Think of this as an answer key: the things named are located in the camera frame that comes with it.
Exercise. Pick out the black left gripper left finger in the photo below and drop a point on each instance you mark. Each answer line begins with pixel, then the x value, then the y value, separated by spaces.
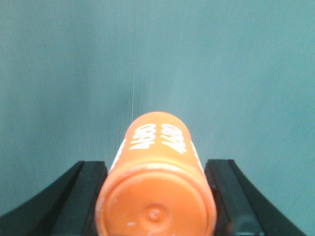
pixel 64 208

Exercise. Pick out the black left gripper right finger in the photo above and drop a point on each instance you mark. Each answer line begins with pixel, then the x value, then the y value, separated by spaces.
pixel 242 209

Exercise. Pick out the orange cylindrical capacitor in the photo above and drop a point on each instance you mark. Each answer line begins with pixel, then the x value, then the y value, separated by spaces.
pixel 156 185

